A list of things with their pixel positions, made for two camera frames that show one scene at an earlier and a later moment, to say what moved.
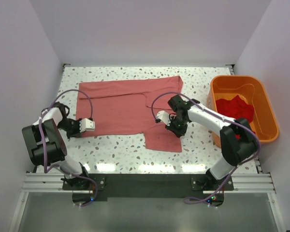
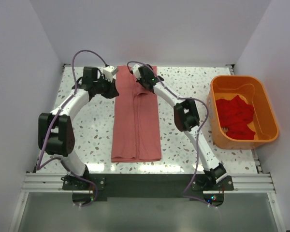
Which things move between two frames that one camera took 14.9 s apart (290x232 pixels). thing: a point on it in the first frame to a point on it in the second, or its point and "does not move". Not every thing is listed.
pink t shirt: [130, 107] to [136, 128]
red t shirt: [236, 108] does not move
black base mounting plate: [92, 190] does not move
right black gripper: [175, 127] to [142, 80]
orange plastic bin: [251, 88] does not move
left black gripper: [77, 127] to [111, 89]
